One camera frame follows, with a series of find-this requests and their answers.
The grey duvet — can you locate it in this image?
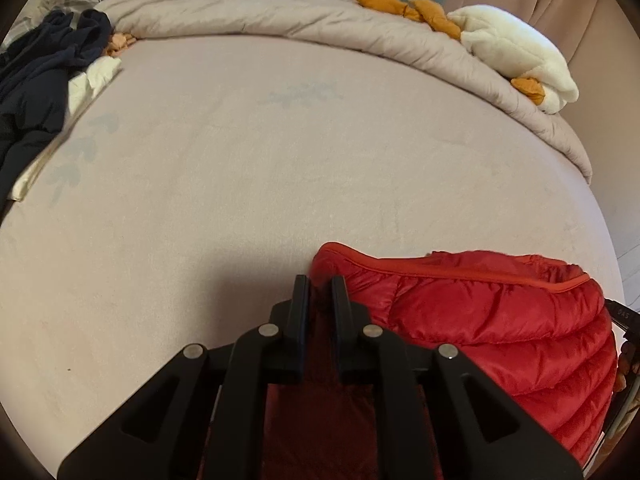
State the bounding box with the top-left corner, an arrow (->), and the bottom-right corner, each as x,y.
92,0 -> 593,183

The navy garment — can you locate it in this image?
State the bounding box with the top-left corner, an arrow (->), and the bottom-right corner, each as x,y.
0,9 -> 113,201

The bed with pink sheet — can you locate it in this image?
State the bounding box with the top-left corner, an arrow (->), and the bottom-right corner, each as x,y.
0,30 -> 628,480

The red down jacket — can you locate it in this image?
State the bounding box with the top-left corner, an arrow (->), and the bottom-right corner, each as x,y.
262,241 -> 618,480

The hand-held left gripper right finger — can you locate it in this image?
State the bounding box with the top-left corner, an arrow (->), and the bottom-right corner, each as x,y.
330,275 -> 585,480

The white cloth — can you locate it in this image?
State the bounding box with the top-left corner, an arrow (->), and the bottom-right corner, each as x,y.
10,55 -> 125,202

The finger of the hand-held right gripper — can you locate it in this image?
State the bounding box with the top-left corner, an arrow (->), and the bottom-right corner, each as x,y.
604,298 -> 640,333

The orange cloth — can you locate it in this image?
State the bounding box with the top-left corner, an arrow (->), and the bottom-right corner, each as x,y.
104,32 -> 137,57

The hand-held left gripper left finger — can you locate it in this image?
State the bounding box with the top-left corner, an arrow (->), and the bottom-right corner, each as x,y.
56,275 -> 312,480

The white goose plush toy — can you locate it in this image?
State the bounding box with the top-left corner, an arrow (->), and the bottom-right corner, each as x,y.
353,0 -> 580,115

